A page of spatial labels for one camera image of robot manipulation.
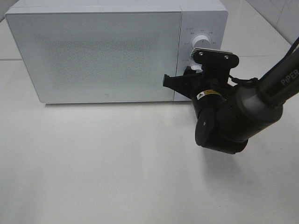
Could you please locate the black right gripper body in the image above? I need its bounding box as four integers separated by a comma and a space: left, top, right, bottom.
183, 65, 236, 122

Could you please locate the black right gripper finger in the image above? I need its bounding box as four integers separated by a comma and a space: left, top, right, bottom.
163, 74, 193, 99

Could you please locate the white microwave knob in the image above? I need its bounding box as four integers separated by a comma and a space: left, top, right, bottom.
191, 64, 202, 70
192, 34, 211, 48

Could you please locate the white microwave door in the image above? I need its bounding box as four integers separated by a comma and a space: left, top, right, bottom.
7, 12, 181, 103

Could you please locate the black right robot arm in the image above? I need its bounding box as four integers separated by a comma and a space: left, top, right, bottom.
190, 41, 299, 154

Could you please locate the white microwave oven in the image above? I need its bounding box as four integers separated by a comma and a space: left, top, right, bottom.
5, 0, 228, 101

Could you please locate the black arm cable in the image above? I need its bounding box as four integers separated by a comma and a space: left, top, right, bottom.
228, 36, 299, 86

